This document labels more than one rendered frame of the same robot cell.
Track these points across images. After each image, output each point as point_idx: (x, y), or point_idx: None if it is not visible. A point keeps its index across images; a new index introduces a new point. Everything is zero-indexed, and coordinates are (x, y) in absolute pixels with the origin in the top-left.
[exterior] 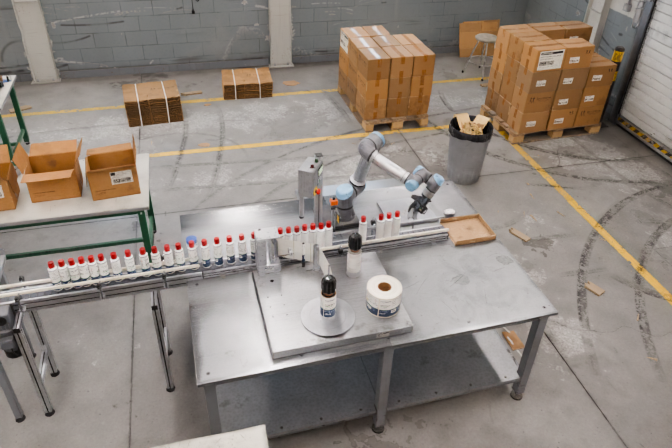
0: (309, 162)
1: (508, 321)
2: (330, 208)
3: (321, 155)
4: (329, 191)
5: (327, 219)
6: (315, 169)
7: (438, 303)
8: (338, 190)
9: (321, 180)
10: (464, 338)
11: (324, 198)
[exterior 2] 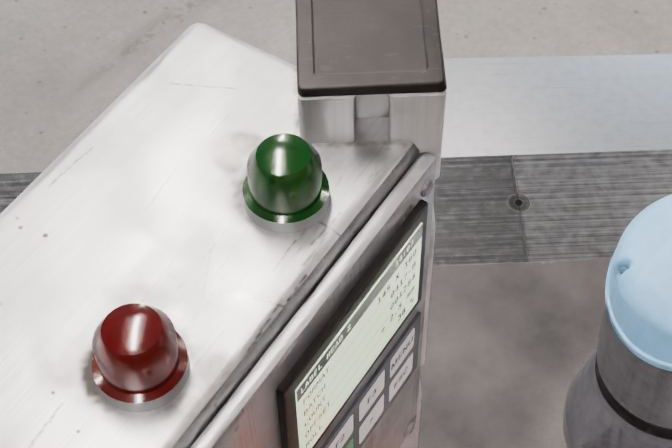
0: (150, 186)
1: None
2: (545, 311)
3: (413, 62)
4: (568, 113)
5: (497, 446)
6: (203, 423)
7: None
8: (639, 270)
9: (391, 411)
10: None
11: (518, 179)
